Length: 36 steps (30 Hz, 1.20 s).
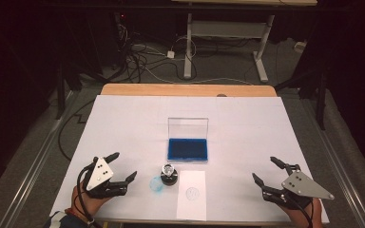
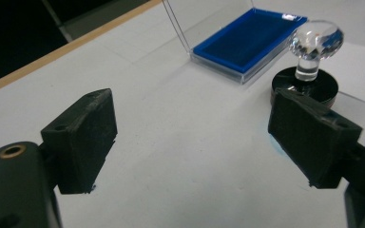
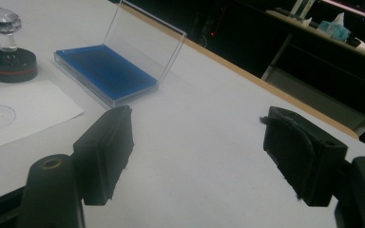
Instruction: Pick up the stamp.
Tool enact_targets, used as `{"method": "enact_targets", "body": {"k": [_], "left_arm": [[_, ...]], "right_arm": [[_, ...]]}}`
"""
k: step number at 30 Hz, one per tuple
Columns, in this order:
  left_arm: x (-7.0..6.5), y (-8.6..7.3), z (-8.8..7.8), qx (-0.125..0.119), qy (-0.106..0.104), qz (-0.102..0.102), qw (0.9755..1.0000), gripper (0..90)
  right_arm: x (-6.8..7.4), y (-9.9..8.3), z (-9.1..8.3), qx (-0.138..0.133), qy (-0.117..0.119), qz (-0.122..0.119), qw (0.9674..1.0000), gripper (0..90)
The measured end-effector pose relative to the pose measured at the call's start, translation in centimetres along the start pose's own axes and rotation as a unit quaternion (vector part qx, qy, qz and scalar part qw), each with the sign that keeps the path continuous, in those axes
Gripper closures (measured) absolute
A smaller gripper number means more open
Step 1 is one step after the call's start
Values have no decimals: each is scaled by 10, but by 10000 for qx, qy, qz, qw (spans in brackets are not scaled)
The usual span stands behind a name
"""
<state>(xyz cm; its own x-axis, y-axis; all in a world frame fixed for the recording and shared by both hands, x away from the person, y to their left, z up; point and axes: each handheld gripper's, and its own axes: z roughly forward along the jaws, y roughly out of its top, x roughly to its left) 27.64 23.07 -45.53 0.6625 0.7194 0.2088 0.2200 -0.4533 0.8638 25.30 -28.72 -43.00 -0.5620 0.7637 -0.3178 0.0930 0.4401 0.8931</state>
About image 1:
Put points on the dark device with red light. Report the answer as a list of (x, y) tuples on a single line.
[(120, 28)]

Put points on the black round stamp cap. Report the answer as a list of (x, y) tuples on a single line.
[(169, 181)]

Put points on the white frame desk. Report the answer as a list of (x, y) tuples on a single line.
[(188, 47)]

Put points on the person's left hand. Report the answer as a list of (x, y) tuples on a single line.
[(88, 205)]

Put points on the person's right hand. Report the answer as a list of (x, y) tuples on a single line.
[(307, 218)]

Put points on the small white floor box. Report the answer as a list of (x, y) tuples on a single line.
[(299, 47)]

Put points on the large white table sheet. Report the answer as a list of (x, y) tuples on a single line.
[(250, 133)]

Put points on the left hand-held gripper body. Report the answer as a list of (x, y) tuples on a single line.
[(99, 175)]

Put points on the black metal stand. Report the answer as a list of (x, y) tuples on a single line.
[(321, 104), (60, 95)]

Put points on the small white paper sheet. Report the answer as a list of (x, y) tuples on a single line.
[(191, 209)]

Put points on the aluminium floor rail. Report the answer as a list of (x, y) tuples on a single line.
[(339, 164), (34, 167)]

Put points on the white power adapter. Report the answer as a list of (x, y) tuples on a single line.
[(170, 54)]

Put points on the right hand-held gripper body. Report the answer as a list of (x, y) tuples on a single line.
[(304, 186)]

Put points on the blue ink pad clear box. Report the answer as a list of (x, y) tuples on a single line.
[(187, 148)]

